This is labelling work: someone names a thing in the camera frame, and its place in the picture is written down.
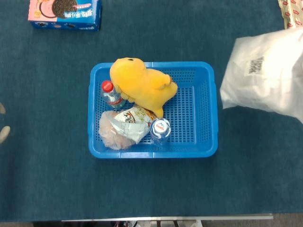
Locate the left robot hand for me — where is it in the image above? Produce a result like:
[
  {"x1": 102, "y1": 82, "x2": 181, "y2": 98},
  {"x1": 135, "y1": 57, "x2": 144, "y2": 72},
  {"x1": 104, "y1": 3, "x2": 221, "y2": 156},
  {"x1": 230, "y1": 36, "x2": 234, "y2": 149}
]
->
[{"x1": 0, "y1": 103, "x2": 11, "y2": 144}]

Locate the yellow plush toy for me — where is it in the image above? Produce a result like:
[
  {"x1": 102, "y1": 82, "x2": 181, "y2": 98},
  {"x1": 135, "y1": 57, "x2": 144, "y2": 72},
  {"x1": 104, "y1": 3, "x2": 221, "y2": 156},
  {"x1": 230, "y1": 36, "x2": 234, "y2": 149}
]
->
[{"x1": 109, "y1": 57, "x2": 178, "y2": 118}]

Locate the clear water bottle white cap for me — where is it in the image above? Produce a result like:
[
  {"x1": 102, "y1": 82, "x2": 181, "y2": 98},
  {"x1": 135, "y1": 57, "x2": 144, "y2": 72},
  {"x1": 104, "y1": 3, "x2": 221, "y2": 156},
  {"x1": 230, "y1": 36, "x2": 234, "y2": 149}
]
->
[{"x1": 149, "y1": 118, "x2": 171, "y2": 145}]

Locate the white frosted zip bag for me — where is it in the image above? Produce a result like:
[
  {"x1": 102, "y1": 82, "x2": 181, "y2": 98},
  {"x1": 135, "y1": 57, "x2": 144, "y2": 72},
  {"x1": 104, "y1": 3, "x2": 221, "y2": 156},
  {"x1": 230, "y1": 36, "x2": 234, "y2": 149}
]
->
[{"x1": 219, "y1": 28, "x2": 303, "y2": 123}]

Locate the blue perforated plastic basket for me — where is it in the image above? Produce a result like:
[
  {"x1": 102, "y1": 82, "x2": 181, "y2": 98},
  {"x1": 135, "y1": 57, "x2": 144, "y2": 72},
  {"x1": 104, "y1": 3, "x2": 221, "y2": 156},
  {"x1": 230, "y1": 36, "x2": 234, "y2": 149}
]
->
[{"x1": 88, "y1": 61, "x2": 219, "y2": 159}]

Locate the red-capped cola bottle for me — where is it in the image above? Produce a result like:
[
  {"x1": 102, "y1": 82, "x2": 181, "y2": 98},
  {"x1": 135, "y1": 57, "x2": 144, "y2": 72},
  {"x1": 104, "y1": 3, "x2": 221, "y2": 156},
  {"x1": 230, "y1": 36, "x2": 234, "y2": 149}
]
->
[{"x1": 101, "y1": 80, "x2": 127, "y2": 110}]

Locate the white crinkled snack bag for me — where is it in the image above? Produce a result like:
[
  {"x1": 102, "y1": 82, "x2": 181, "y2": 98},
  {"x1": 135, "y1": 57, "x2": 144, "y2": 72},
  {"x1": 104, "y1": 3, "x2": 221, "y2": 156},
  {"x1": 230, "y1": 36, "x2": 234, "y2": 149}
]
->
[{"x1": 111, "y1": 105, "x2": 157, "y2": 145}]

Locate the blue pink Oreo box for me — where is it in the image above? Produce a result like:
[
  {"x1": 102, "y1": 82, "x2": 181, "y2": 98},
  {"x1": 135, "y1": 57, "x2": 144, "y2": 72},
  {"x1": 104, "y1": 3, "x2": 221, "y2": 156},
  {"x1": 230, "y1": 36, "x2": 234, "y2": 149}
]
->
[{"x1": 27, "y1": 0, "x2": 103, "y2": 32}]

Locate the dark blue table cloth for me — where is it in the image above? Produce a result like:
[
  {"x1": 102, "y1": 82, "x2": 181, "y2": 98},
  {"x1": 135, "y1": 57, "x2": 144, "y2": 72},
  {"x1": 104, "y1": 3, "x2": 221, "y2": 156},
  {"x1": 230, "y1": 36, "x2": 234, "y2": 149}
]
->
[{"x1": 0, "y1": 0, "x2": 303, "y2": 223}]

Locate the cream red-print foil snack bag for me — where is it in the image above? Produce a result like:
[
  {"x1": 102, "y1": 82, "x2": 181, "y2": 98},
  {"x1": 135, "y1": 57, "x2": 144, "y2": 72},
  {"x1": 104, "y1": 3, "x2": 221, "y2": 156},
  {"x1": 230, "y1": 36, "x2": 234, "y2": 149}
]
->
[{"x1": 277, "y1": 0, "x2": 303, "y2": 29}]

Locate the aluminium table edge rail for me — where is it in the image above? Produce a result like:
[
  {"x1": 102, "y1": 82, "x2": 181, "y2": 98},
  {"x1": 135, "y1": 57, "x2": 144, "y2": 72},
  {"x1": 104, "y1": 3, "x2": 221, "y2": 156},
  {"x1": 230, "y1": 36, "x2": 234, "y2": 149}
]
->
[{"x1": 61, "y1": 213, "x2": 274, "y2": 222}]

